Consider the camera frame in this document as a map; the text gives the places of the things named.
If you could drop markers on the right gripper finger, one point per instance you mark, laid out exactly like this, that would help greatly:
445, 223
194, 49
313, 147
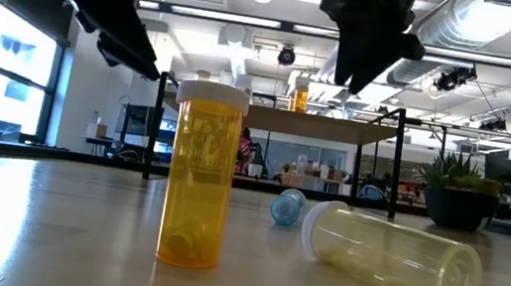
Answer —
345, 55
373, 54

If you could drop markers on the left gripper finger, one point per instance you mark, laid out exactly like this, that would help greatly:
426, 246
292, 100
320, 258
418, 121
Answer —
107, 53
133, 48

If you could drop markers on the orange pill bottle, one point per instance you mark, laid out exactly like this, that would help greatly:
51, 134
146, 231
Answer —
200, 180
299, 100

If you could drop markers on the blue pill bottle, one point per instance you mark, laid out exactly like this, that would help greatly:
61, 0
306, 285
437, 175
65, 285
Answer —
285, 210

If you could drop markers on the pale yellow pill bottle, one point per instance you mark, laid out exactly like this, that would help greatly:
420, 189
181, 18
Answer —
394, 258

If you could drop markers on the black ceiling spotlight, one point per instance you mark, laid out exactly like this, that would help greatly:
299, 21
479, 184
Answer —
286, 56
455, 78
493, 125

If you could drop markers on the black computer monitor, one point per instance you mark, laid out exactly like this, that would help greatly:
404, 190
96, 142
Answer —
504, 170
138, 121

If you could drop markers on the white box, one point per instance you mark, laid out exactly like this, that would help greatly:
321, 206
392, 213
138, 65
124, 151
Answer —
97, 131

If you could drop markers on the long ceiling light bar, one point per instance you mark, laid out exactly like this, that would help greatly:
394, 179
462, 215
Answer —
228, 17

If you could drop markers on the large window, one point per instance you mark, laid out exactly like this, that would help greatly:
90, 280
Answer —
9, 78

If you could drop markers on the cluttered background table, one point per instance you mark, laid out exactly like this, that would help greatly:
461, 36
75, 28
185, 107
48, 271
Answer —
310, 181

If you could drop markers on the person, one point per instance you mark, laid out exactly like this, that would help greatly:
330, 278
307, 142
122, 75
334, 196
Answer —
244, 151

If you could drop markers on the potted succulent plant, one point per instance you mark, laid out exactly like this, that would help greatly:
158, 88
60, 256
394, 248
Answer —
457, 206

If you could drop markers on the wooden shelf with black frame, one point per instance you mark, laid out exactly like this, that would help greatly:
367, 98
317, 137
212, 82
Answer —
318, 127

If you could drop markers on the silver ventilation duct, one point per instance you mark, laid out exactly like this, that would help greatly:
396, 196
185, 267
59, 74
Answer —
457, 26

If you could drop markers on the black metal table frame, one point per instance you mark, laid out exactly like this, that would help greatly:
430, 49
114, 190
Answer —
58, 154

